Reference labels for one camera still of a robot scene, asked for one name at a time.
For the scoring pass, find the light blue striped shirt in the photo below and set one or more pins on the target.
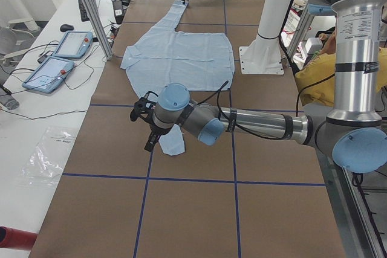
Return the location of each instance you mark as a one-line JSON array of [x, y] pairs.
[[168, 65]]

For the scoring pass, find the black keyboard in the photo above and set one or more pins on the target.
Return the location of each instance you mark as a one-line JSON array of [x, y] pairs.
[[83, 12]]

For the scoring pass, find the clear plastic bag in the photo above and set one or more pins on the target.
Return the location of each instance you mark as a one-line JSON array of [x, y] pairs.
[[48, 159]]

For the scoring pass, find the upper blue teach pendant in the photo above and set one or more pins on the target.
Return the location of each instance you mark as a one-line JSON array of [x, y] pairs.
[[74, 45]]

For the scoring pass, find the blue teach pendant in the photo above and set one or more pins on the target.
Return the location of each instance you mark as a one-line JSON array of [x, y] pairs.
[[49, 75], [74, 45]]

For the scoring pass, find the lower blue teach pendant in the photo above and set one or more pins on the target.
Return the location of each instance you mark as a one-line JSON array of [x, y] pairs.
[[49, 75]]

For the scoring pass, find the black computer mouse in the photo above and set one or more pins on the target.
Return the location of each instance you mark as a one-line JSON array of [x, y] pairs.
[[66, 27]]

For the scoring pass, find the person in yellow shirt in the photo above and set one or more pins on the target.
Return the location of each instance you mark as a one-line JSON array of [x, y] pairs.
[[321, 67]]

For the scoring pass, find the red cylinder object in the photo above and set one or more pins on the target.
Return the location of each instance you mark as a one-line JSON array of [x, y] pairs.
[[17, 239]]

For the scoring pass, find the aluminium frame post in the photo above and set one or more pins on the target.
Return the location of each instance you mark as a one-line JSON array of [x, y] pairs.
[[92, 11]]

